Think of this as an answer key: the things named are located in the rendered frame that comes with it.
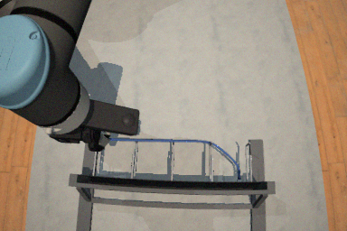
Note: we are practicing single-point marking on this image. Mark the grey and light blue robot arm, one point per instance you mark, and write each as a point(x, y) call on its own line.
point(37, 41)

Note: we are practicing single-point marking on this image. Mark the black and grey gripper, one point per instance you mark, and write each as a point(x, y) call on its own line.
point(95, 139)

